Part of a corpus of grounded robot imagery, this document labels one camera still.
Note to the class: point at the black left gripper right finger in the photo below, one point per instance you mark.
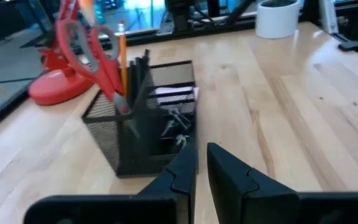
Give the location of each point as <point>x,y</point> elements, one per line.
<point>235,193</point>

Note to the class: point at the red desk lamp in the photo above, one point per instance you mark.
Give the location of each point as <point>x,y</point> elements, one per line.
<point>57,88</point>

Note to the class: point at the white plant pot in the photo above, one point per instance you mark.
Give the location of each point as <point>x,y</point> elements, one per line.
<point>277,21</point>

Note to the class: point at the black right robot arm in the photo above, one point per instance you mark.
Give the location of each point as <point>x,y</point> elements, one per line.
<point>179,12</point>

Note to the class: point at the white printed board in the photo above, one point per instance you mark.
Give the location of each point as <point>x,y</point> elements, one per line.
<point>328,15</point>

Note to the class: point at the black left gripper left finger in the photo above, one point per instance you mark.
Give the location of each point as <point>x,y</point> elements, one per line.
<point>182,180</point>

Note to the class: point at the black marker pen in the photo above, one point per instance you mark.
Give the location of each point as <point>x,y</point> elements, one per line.
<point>132,81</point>

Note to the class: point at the black mesh desk organizer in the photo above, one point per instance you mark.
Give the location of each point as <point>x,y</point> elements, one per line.
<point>104,137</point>

